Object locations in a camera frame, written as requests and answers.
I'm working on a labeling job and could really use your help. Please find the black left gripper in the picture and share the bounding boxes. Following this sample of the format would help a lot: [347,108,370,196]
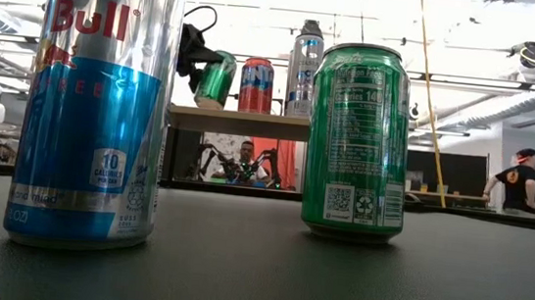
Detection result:
[175,23,229,97]

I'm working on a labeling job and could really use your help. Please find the green Sprite can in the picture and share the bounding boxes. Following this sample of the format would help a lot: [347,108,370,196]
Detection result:
[298,38,422,247]
[192,48,239,113]

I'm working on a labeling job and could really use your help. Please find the red Fanta can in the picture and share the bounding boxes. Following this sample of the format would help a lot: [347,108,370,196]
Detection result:
[237,56,277,116]

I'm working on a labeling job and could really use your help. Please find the white Celsius can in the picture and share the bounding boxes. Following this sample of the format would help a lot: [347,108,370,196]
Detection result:
[283,32,327,121]

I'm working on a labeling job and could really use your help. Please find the small wooden shelf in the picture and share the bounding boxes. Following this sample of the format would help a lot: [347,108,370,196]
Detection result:
[160,103,313,197]

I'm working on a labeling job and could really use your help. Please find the white patterned panel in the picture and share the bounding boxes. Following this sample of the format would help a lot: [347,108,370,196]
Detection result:
[200,131,253,167]

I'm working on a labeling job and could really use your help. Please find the grey round hanging reel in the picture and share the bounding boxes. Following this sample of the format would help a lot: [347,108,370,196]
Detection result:
[300,19,326,39]

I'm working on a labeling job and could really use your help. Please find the blue silver Red Bull can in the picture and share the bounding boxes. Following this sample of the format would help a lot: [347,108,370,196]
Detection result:
[1,0,188,260]

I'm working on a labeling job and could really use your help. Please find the long wooden counter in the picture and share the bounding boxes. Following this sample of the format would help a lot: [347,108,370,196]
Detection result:
[405,187,491,203]

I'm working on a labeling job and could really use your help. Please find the black round hanging reel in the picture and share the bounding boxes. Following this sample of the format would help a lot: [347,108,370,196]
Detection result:
[505,38,535,70]

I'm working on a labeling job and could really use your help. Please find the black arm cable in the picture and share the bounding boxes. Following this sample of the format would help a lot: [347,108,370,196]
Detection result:
[181,2,220,35]

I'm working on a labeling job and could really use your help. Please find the yellow hanging cable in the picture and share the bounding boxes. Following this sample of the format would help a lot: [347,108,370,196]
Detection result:
[398,0,468,210]

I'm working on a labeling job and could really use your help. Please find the black wall board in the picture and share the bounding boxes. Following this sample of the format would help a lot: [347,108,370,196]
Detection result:
[404,148,490,200]

